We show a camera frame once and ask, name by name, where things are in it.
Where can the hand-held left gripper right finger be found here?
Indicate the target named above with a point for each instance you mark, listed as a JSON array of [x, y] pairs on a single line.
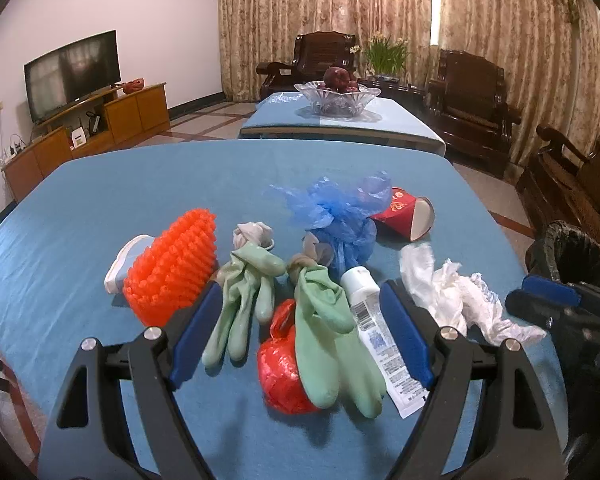
[[405, 332]]

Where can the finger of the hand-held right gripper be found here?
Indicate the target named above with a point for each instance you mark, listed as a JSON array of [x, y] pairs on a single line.
[[550, 291], [535, 307]]

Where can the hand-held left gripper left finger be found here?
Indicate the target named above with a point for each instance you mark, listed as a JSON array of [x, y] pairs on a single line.
[[195, 335]]

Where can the white squeeze tube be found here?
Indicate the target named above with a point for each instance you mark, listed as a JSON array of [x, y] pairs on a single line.
[[370, 320]]

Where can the black trash bin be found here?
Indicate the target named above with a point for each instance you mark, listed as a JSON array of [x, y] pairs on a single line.
[[545, 250]]

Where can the green rubber glove pale cuff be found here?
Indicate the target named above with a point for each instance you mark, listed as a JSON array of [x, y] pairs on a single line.
[[240, 300]]

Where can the white plastic bag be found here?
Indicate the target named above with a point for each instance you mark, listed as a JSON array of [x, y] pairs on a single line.
[[460, 300]]

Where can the green rubber glove brownish cuff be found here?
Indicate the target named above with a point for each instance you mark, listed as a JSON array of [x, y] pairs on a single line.
[[325, 340]]

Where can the red plastic bag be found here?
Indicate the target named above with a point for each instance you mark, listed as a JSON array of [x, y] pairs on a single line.
[[277, 365]]

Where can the red paper cup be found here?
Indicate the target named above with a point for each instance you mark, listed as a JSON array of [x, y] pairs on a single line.
[[397, 215]]

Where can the blue plastic bag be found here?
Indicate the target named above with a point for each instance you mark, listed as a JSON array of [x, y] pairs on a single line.
[[330, 210]]

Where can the dark wooden sofa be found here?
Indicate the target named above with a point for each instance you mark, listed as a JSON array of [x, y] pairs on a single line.
[[580, 175]]

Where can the blue tablecloth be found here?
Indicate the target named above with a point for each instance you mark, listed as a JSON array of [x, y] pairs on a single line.
[[130, 185]]

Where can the dark carved wooden armchair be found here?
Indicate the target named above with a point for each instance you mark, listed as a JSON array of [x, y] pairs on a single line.
[[470, 95], [325, 50]]

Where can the small white box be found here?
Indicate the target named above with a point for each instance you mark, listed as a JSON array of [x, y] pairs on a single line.
[[78, 137]]

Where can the wooden television cabinet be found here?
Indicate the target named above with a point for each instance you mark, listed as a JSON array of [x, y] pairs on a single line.
[[135, 110]]

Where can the black router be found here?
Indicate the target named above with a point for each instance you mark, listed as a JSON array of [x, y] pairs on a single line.
[[96, 122]]

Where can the glass fruit bowl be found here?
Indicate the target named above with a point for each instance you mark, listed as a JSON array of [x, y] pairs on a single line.
[[340, 102]]

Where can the dark wooden side table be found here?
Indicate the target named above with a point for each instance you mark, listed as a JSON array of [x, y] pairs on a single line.
[[405, 92]]

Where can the small dark red fruit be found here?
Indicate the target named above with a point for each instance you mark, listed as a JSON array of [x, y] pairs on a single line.
[[354, 86]]

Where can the small red ornament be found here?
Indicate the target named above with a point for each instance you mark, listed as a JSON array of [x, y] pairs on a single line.
[[134, 85]]

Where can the white power strip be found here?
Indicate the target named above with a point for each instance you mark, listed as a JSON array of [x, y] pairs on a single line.
[[12, 150]]

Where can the large dark red fruit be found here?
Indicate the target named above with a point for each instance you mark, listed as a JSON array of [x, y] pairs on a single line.
[[335, 77]]

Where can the potted daffodil plant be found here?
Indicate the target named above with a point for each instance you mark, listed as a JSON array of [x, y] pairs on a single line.
[[385, 57]]

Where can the flat screen television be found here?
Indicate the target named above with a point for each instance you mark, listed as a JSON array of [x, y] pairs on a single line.
[[70, 75]]

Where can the beige patterned curtain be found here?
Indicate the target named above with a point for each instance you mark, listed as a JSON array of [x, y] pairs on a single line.
[[270, 20]]

